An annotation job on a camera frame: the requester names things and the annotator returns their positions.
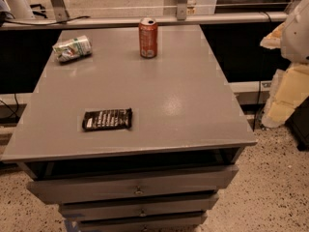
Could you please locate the grey drawer cabinet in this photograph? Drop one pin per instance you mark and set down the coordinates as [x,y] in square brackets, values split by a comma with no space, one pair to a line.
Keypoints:
[184,113]

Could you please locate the top grey drawer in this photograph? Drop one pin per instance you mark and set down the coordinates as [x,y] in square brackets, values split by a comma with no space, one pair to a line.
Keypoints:
[140,184]

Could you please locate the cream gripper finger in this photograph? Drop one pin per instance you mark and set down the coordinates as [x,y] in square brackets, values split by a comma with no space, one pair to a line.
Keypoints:
[273,39]
[288,90]

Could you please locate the bottom grey drawer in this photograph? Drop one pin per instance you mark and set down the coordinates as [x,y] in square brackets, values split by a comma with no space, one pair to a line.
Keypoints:
[142,224]

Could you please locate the crushed green white can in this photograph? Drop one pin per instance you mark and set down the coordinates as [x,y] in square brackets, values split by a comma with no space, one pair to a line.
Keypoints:
[72,49]

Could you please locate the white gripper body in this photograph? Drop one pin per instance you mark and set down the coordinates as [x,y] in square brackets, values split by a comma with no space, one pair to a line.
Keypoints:
[296,38]

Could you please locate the red coke can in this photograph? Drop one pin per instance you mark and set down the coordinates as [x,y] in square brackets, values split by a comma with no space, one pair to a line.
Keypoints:
[148,37]

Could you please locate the grey drawer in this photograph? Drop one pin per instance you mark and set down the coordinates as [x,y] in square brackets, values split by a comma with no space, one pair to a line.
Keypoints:
[142,224]
[140,207]
[140,184]

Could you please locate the black rxbar chocolate wrapper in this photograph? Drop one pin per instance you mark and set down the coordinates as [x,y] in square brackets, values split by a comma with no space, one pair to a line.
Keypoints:
[107,120]

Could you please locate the middle grey drawer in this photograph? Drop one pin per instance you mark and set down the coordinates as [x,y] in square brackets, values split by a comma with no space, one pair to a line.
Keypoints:
[140,207]

